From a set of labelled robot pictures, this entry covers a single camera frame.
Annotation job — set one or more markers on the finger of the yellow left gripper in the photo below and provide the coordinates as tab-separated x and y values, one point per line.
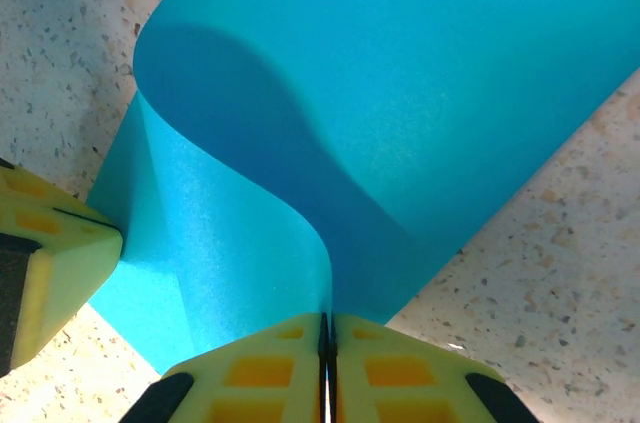
65	253

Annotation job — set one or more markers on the blue paper sheet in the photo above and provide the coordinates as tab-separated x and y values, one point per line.
400	68

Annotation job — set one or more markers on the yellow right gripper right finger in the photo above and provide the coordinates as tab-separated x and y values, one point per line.
400	383

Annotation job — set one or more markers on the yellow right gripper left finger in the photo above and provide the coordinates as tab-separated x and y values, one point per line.
260	383

